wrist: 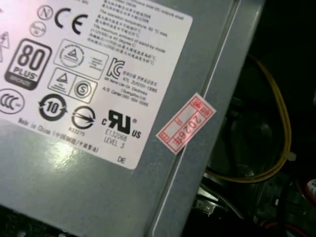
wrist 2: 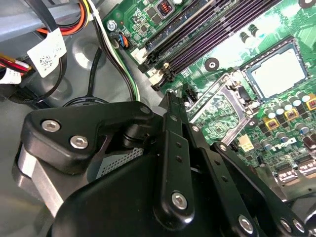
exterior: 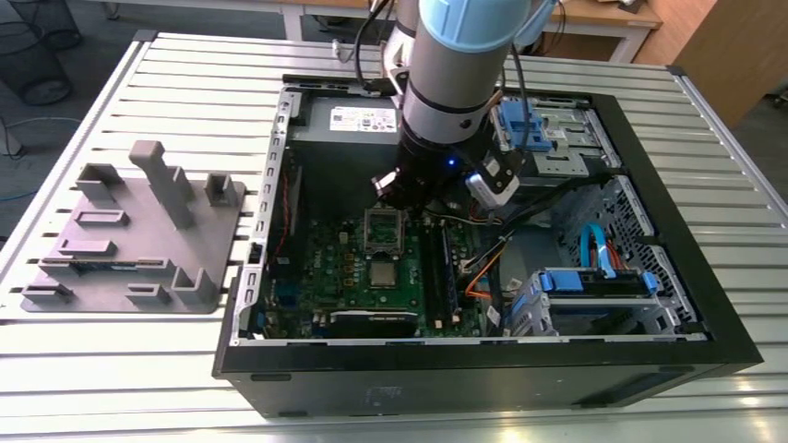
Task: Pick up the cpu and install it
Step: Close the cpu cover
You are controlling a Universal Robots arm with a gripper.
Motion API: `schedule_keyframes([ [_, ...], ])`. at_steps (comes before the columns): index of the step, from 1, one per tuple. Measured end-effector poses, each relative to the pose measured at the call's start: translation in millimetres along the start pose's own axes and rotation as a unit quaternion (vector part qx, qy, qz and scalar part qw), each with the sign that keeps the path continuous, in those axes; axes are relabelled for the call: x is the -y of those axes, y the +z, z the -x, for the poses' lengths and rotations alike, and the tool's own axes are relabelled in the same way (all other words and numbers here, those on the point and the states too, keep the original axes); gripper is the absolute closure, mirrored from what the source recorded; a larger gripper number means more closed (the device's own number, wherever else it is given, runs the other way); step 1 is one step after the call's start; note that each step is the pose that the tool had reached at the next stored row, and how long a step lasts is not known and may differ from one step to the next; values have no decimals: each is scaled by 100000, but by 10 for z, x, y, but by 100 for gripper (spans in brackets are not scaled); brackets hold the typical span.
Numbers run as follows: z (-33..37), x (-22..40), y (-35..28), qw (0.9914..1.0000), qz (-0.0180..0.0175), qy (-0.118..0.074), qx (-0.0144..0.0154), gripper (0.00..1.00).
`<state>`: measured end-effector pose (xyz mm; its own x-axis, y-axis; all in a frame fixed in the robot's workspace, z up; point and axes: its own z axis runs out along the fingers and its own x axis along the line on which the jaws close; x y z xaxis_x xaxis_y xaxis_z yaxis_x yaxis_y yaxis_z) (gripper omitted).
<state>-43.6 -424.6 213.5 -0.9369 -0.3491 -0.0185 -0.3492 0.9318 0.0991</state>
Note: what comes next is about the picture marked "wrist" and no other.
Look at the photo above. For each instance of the red white sticker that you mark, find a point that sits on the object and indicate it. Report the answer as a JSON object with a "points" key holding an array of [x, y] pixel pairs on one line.
{"points": [[187, 123]]}

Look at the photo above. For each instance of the white power supply label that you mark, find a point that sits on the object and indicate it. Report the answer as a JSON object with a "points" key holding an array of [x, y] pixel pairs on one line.
{"points": [[123, 81]]}

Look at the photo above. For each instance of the grey power supply unit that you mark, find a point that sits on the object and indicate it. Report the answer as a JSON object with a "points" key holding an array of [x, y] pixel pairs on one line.
{"points": [[74, 192]]}

